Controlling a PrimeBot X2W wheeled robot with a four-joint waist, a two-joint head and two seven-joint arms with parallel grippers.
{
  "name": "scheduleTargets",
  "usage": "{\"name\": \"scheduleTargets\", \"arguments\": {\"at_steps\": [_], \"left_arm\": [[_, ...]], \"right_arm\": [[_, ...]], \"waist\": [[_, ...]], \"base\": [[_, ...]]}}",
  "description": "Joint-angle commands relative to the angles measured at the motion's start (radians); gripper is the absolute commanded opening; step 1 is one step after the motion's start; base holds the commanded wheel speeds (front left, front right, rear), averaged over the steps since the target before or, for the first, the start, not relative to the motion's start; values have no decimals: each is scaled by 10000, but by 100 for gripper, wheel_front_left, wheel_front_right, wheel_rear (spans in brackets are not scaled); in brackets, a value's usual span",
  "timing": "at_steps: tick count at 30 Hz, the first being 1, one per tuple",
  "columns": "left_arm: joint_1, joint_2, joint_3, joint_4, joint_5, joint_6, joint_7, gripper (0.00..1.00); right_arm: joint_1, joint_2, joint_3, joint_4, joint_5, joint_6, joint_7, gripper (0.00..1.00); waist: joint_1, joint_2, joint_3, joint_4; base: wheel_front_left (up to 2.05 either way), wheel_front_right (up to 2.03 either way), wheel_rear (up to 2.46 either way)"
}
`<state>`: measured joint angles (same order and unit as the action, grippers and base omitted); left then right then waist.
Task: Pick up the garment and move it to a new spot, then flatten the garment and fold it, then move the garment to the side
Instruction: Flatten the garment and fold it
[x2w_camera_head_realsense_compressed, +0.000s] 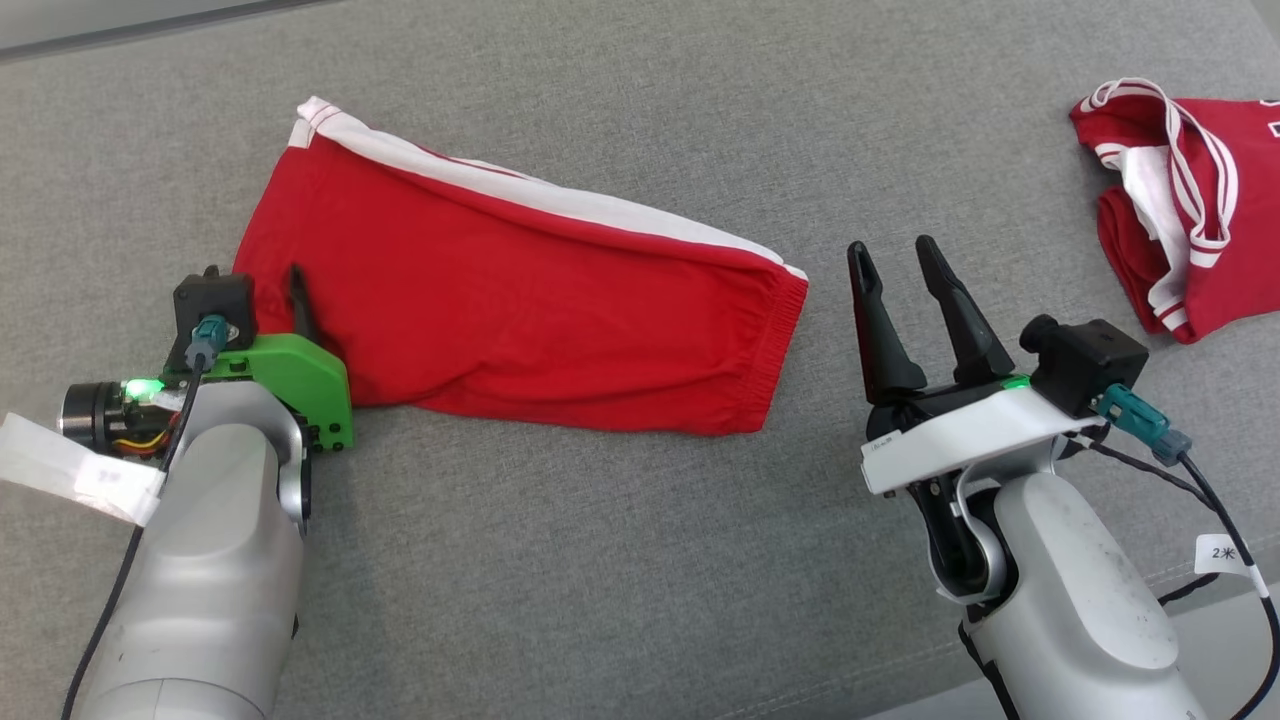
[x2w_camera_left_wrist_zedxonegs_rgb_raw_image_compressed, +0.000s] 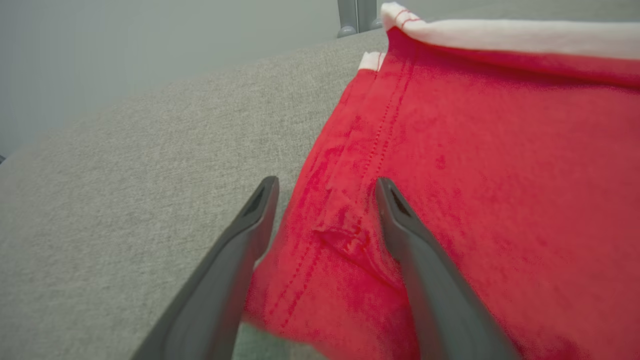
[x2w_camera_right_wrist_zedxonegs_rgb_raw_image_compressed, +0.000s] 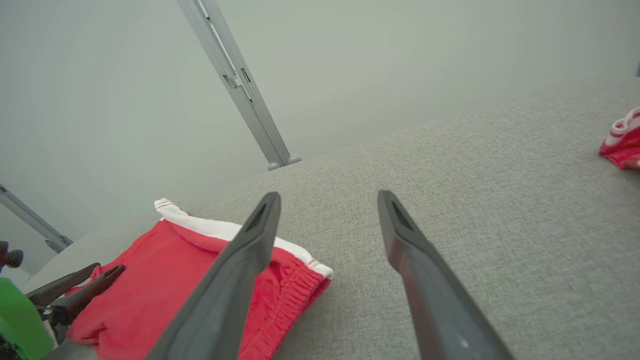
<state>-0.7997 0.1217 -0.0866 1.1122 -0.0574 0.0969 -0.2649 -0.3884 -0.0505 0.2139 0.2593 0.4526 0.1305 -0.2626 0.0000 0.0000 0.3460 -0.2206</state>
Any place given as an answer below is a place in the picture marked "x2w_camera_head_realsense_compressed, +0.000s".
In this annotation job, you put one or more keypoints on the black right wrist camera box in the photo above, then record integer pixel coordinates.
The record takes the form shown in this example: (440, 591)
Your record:
(1090, 365)

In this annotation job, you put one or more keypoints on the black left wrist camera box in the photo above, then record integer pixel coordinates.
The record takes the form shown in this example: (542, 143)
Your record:
(215, 300)

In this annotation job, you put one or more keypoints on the grey wall skirting rail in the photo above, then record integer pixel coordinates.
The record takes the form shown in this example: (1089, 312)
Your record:
(100, 37)

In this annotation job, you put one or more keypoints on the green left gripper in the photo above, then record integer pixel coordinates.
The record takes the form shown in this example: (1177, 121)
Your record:
(300, 375)

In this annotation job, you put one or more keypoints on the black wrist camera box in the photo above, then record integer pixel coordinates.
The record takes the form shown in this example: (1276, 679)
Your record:
(215, 300)
(1090, 365)

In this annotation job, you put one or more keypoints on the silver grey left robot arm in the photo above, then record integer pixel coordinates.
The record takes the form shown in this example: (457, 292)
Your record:
(210, 560)

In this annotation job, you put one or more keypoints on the red Bulls basketball jersey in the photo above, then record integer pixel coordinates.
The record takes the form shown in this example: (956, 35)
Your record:
(1240, 200)

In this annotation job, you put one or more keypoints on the white tape tag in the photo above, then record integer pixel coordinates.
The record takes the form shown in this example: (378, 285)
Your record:
(70, 470)

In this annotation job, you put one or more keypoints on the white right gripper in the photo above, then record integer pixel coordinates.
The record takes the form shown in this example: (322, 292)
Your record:
(960, 440)

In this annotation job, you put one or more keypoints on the red shorts with white stripe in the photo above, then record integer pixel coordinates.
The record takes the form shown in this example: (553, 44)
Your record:
(500, 300)

